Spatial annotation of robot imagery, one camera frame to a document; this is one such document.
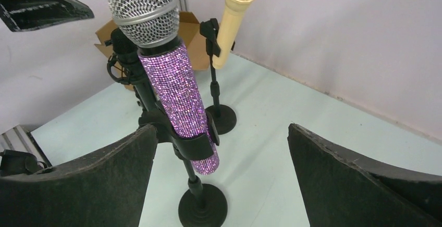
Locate black tripod shock mount stand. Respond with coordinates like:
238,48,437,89
105,40,148,111

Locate black microphone orange ring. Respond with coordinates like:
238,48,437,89
110,28,159,112

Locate black round-base clip stand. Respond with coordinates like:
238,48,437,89
138,109,228,226

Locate beige microphone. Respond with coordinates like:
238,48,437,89
213,0,254,69

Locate black round-base clamp stand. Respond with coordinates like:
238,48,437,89
200,18,237,135

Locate purple glitter microphone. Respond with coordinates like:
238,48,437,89
107,0,220,176

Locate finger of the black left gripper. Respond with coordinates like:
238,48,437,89
1,0,94,32

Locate brown cardboard box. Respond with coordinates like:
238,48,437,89
95,11,210,90

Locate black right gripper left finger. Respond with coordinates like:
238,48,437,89
1,125,157,227

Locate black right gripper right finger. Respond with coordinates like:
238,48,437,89
287,123,441,226

